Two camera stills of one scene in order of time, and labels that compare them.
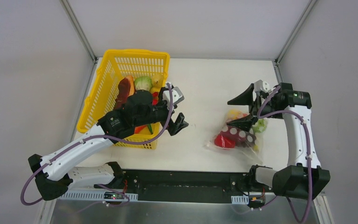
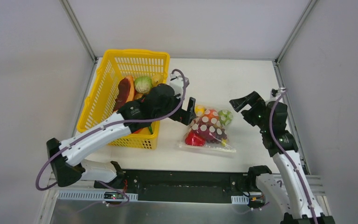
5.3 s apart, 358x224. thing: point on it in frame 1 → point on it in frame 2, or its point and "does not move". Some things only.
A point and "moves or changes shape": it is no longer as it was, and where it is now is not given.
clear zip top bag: (230, 136) → (209, 129)
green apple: (259, 126) moves or changes shape
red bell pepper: (220, 141) → (193, 138)
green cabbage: (143, 83) does not move
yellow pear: (157, 80) does not move
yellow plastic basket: (114, 65) does not move
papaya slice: (126, 88) does not move
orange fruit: (243, 115) moves or changes shape
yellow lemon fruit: (233, 114) → (199, 110)
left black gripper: (168, 112) → (181, 114)
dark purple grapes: (242, 137) → (220, 135)
